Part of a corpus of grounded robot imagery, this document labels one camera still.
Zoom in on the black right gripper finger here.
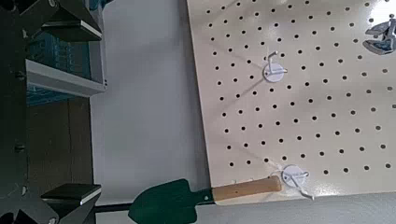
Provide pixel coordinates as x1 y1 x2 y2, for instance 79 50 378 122
18 0 104 43
39 182 103 224

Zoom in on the white partition panel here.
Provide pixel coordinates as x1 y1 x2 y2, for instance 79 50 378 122
89 0 213 207

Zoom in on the white pegboard hook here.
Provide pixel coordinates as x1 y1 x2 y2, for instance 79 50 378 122
262 50 289 84
270 164 316 202

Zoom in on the beige perforated pegboard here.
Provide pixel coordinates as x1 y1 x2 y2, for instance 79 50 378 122
186 0 396 207

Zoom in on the metal clip on pegboard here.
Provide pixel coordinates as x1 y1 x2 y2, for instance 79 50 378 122
361 13 396 57

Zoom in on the green trowel wooden handle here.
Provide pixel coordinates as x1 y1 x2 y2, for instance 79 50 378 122
127 175 283 224

